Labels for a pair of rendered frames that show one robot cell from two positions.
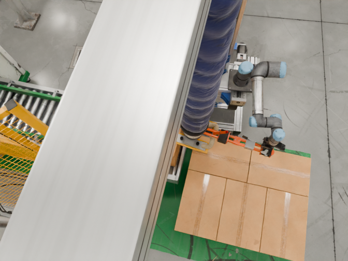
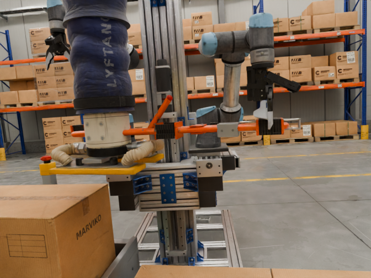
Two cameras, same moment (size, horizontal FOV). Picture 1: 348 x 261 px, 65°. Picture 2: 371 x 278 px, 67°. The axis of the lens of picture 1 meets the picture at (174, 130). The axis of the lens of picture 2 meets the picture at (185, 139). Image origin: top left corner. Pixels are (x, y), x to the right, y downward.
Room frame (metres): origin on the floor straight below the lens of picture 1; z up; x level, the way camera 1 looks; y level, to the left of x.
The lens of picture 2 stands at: (-0.33, -0.31, 1.28)
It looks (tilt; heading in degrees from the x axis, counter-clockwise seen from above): 7 degrees down; 352
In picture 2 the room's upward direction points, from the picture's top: 4 degrees counter-clockwise
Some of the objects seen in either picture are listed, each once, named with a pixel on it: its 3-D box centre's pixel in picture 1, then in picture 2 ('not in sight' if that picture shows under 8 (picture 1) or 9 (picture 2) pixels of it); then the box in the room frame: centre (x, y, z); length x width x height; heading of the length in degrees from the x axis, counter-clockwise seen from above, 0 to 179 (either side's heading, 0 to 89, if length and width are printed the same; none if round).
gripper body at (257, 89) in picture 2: (269, 143); (260, 83); (0.56, -0.69, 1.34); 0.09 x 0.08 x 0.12; 66
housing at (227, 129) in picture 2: (249, 145); (228, 129); (0.60, -0.59, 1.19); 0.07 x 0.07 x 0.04; 66
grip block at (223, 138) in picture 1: (223, 136); (169, 130); (0.68, -0.39, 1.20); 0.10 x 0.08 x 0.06; 156
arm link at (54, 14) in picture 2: not in sight; (56, 11); (1.27, 0.10, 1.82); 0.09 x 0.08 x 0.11; 138
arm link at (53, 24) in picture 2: not in sight; (56, 27); (1.27, 0.11, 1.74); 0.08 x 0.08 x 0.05
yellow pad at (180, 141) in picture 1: (189, 141); (96, 164); (0.70, -0.12, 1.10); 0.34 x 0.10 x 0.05; 66
